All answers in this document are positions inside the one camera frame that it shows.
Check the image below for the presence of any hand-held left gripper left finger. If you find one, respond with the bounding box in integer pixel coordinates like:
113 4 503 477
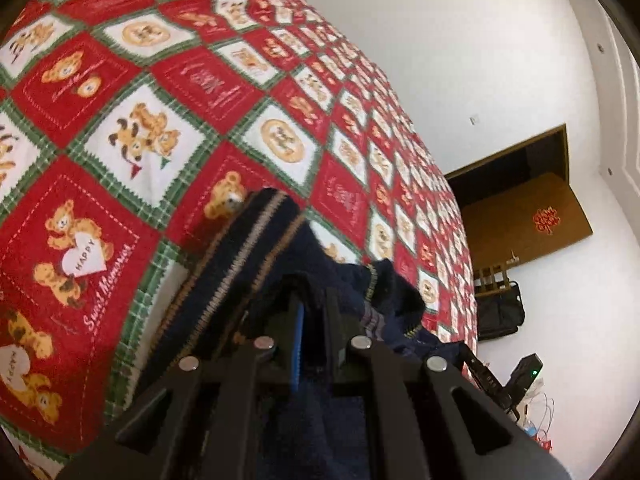
60 285 307 480

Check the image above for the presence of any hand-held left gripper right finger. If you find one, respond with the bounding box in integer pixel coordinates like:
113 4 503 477
320 290 572 480

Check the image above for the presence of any navy patterned knit sweater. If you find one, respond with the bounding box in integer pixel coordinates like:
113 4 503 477
145 187 473 480

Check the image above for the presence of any black backpack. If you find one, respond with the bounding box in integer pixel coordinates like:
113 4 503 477
475 280 527 342

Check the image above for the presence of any wooden chair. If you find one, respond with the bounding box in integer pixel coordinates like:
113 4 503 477
472 259 512 297

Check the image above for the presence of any brown wooden door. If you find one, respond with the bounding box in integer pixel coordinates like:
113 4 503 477
461 172 594 272

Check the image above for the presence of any red paper door decoration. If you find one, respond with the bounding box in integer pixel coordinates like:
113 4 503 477
532 206 559 234

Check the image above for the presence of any red patchwork bear bedspread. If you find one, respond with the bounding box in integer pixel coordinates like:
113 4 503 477
0 0 476 472

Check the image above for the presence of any tangle of thin cables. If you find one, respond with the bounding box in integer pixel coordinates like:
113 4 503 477
517 389 557 457

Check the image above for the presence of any dark wooden door frame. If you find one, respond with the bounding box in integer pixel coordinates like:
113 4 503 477
444 123 572 212

